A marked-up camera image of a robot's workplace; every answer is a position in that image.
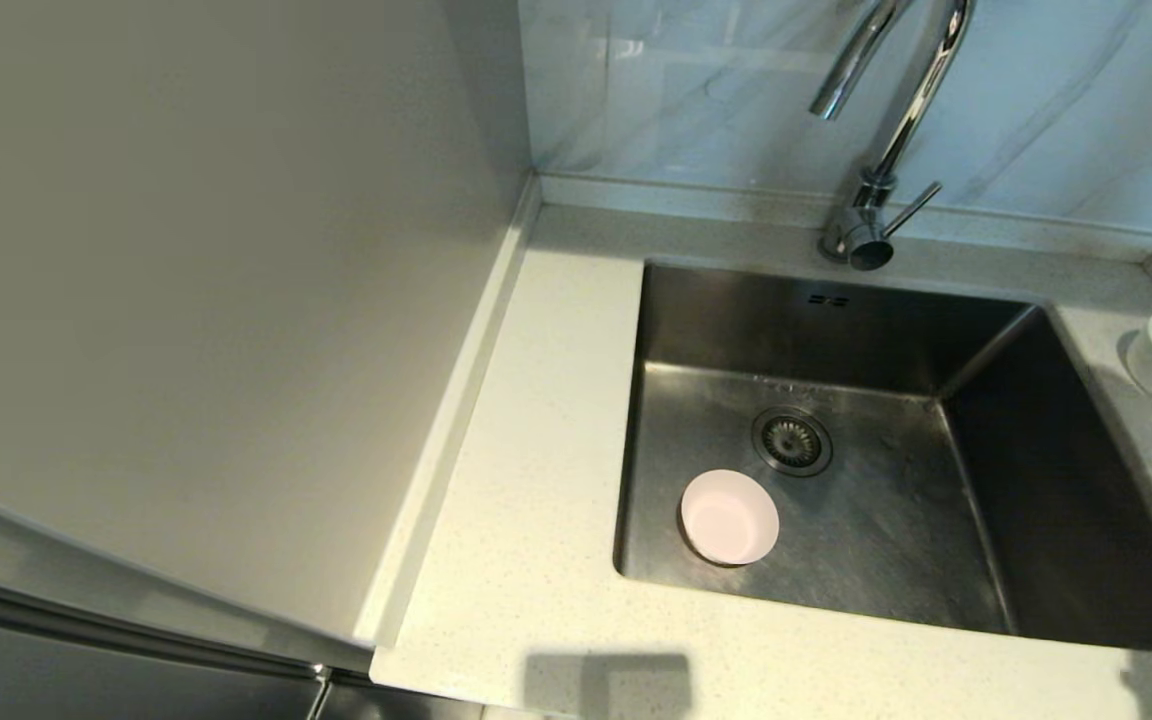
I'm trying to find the stainless steel sink basin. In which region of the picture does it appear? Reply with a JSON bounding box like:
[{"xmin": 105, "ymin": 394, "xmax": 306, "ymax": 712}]
[{"xmin": 613, "ymin": 262, "xmax": 1152, "ymax": 656}]

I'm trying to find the stainless steel refrigerator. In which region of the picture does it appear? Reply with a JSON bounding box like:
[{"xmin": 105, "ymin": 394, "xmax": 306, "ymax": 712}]
[{"xmin": 0, "ymin": 485, "xmax": 483, "ymax": 720}]

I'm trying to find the pink ceramic bowl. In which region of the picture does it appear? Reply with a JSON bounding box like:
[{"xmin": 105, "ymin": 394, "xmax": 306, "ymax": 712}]
[{"xmin": 679, "ymin": 469, "xmax": 781, "ymax": 569}]

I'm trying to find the round metal drain strainer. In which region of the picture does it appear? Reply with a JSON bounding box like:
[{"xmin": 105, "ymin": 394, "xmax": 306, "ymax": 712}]
[{"xmin": 750, "ymin": 406, "xmax": 834, "ymax": 479}]

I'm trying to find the tall white side panel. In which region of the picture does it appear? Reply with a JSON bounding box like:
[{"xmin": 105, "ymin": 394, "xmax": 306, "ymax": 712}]
[{"xmin": 0, "ymin": 0, "xmax": 543, "ymax": 647}]

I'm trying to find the chrome gooseneck faucet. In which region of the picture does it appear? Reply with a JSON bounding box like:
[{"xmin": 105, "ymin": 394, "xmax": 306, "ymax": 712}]
[{"xmin": 809, "ymin": 0, "xmax": 978, "ymax": 272}]

